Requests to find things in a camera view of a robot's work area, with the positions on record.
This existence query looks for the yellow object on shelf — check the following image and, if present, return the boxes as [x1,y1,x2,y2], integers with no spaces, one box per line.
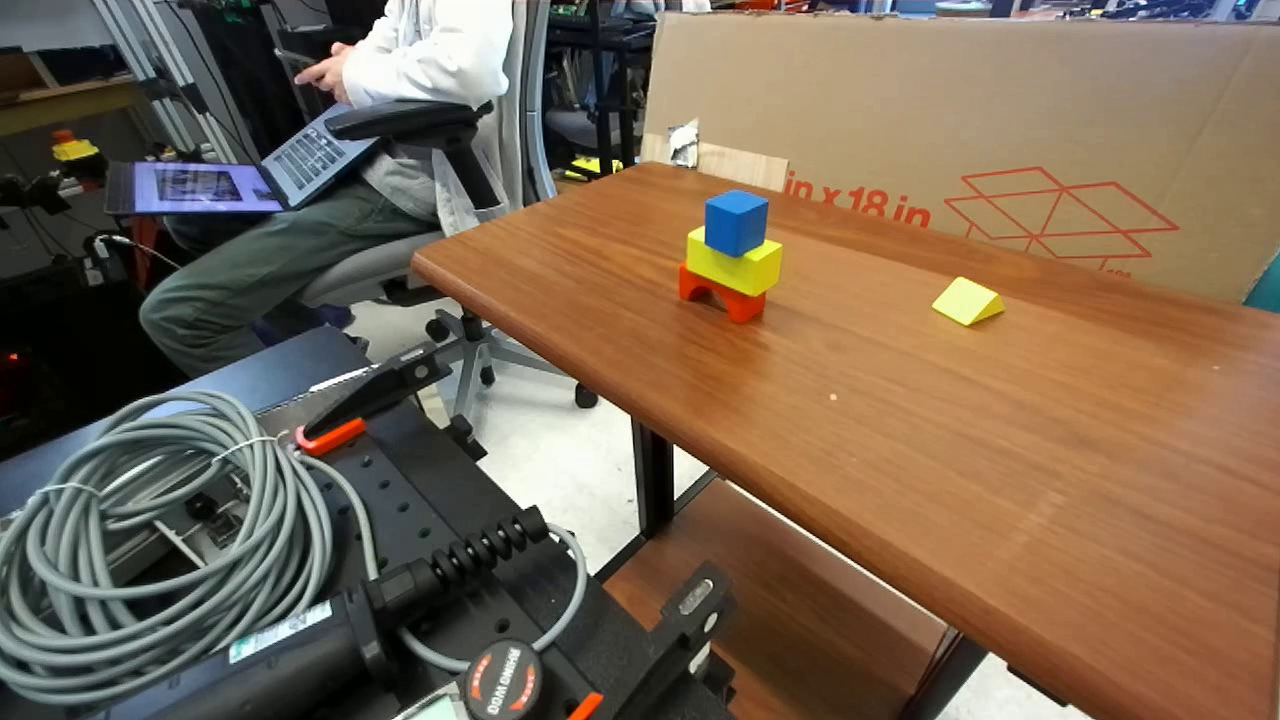
[49,132,108,172]

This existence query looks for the large flat cardboard box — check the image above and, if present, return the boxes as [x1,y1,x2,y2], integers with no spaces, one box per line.
[635,10,1280,308]

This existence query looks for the wooden lower shelf board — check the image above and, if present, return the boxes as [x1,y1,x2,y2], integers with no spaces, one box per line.
[596,476,968,720]

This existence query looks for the orange arch toy block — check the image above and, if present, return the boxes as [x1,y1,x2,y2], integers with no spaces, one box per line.
[675,259,770,326]

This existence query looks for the yellow wedge toy block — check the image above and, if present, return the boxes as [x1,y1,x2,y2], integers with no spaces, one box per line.
[926,272,1006,332]

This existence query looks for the open laptop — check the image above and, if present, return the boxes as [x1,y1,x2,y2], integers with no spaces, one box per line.
[127,104,385,218]

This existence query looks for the thick black cable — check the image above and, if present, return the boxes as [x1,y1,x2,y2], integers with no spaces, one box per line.
[356,504,558,623]

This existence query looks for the teal object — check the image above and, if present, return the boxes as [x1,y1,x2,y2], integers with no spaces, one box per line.
[1245,252,1280,320]

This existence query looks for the grey office chair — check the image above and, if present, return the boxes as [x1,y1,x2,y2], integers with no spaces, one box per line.
[295,94,605,462]

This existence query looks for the grey coiled cable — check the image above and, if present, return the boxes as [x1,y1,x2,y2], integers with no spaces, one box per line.
[0,387,341,713]

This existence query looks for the person's hand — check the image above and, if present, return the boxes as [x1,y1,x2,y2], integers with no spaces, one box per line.
[291,38,358,108]

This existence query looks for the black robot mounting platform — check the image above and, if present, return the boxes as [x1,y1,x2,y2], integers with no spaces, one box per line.
[0,324,738,720]

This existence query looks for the black knob with red ring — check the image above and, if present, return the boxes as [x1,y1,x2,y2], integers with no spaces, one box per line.
[455,641,546,720]

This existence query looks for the black clamp with orange handle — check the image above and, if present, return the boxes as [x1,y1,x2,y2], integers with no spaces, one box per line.
[291,338,455,460]

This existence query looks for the seated person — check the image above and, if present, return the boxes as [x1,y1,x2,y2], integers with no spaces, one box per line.
[136,0,520,380]

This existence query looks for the blue toy cube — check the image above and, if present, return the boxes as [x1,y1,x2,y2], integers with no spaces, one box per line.
[698,186,774,259]

